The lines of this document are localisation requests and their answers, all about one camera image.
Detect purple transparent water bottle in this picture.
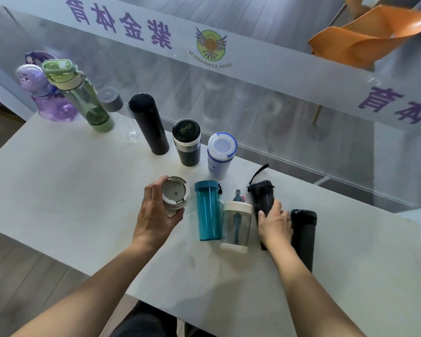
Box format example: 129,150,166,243
14,50,78,123

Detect person's left hand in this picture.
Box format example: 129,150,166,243
133,176,185,252

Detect person's left forearm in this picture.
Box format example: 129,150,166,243
10,238,159,337

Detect person's right forearm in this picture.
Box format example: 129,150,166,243
266,244,367,337

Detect green transparent water bottle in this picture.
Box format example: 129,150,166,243
42,59,116,134

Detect orange plastic chair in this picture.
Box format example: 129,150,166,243
308,4,421,125
327,0,385,28

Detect clear shaker bottle white lid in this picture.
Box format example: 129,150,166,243
220,189,254,254

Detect matte black tumbler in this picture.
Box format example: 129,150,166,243
290,209,318,274

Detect tall black thermos flask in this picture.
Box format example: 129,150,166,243
128,93,170,156

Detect black tumbler with silver band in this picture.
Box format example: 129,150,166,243
171,118,202,168

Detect white bottle blue-rimmed lid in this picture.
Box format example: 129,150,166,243
207,132,238,181

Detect black bottle with strap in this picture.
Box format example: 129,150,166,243
247,164,276,251

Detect person's dark trousers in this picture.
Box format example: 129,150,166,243
110,300,216,337

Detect clear bottle with grey cap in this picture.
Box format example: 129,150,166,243
97,87,140,143

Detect teal transparent tumbler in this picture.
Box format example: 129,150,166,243
194,180,223,242

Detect white cup with grey lid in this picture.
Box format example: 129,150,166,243
161,176,191,217

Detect person's right hand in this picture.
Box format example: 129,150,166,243
258,199,294,256

